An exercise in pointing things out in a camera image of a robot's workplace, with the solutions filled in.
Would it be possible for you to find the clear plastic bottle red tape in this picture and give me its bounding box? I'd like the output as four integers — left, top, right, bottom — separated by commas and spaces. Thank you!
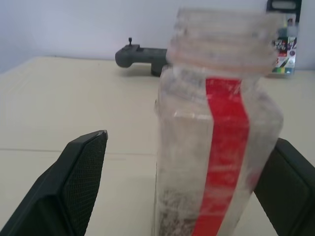
154, 7, 284, 236

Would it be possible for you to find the grey handheld controller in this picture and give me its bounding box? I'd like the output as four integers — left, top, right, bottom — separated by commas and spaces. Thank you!
115, 36, 171, 76

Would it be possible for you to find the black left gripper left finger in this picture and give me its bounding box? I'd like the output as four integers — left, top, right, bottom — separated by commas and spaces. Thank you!
0, 129, 108, 236

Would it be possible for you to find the colourful marker pen pack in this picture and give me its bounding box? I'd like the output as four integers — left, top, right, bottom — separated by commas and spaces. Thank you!
267, 0, 303, 79

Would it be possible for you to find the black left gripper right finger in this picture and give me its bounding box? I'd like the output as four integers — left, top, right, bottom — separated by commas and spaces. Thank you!
252, 137, 315, 236

